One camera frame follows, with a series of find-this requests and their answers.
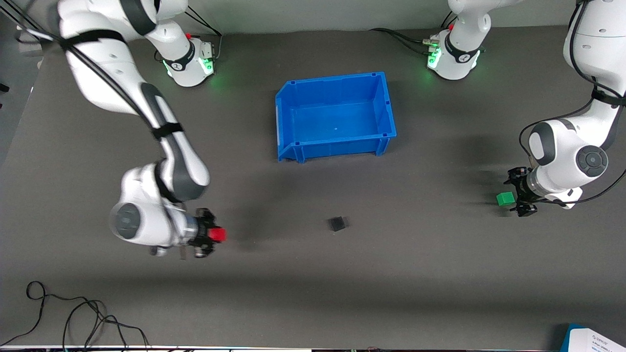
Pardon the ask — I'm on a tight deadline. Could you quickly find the black left arm base cable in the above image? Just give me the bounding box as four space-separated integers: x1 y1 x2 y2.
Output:
369 28 439 55

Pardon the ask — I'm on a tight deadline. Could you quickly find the blue plastic storage bin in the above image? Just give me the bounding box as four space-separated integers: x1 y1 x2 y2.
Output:
275 71 398 164

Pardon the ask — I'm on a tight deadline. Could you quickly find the thin black loose cable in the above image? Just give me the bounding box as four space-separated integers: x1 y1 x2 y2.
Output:
0 281 150 351

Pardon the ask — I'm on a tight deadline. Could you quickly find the black left arm wrist cable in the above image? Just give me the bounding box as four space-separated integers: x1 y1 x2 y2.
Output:
518 0 626 206

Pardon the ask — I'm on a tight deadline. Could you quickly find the black right arm wrist cable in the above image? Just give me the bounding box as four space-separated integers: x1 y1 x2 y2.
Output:
0 0 184 142

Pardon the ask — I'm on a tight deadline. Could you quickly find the black arm base cable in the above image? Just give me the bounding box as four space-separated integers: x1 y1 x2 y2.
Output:
369 28 439 55
154 7 223 63

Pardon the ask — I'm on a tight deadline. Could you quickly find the black arm wrist cable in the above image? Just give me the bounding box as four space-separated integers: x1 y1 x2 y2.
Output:
0 0 184 142
518 0 626 206

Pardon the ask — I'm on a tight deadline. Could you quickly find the white and blue box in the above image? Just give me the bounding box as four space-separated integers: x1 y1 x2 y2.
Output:
560 324 626 352

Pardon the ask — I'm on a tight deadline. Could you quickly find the aluminium frame rail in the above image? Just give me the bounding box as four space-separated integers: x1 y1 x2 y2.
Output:
0 10 49 40

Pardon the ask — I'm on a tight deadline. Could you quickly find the black right arm base cable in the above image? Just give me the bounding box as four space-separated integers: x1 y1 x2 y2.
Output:
154 7 223 63

